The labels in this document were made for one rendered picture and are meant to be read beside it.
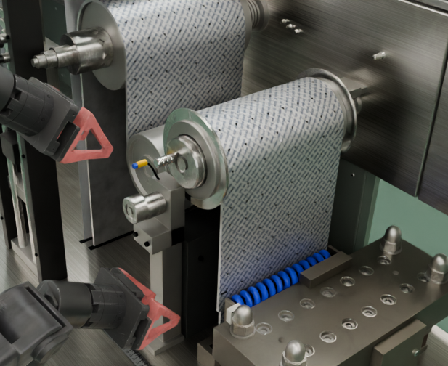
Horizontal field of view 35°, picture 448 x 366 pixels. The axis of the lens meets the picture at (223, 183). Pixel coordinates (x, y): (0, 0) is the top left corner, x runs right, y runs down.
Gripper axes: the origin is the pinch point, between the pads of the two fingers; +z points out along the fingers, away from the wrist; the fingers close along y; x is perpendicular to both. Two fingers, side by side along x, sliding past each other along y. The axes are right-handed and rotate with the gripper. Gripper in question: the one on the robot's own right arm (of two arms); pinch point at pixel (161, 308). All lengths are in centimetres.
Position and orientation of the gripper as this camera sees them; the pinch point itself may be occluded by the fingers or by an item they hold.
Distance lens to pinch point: 100.5
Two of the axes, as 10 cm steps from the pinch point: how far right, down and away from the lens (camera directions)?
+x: 4.3, -8.9, -1.7
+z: 6.5, 1.7, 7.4
